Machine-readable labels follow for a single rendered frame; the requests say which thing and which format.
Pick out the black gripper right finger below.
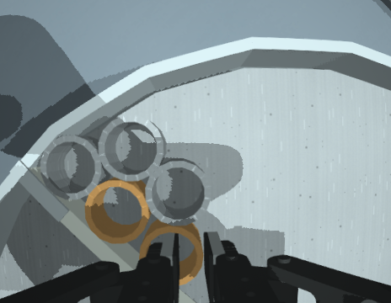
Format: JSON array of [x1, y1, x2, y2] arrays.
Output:
[[204, 231, 391, 303]]

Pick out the grey metal bushing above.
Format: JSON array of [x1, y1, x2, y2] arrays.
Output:
[[40, 136, 110, 199], [99, 115, 166, 181], [145, 158, 211, 226]]

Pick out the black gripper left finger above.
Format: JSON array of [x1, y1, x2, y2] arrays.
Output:
[[0, 233, 179, 303]]

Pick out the bronze bushing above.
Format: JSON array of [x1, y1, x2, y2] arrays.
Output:
[[139, 219, 204, 285], [84, 178, 152, 243]]

